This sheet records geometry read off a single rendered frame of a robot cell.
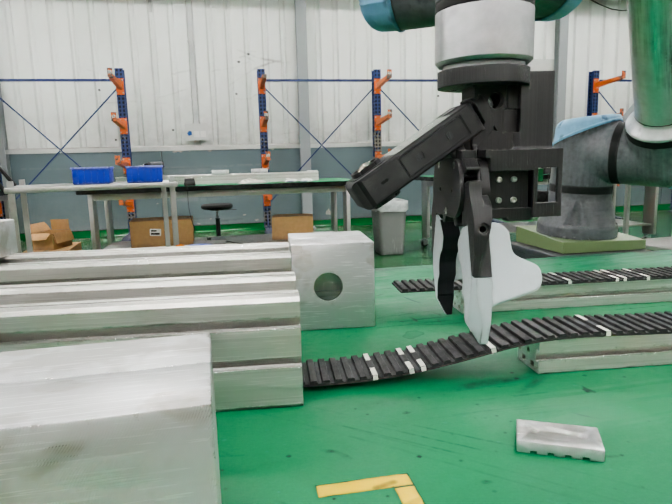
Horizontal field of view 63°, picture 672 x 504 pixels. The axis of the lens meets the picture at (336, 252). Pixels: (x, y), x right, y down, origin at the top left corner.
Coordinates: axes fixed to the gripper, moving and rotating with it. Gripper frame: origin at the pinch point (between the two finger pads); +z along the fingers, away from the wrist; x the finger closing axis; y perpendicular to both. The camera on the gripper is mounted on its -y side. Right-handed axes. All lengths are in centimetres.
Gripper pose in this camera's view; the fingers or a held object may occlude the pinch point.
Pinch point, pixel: (455, 316)
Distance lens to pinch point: 48.1
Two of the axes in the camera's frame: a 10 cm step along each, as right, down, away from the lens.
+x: -1.1, -1.6, 9.8
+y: 9.9, -0.5, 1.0
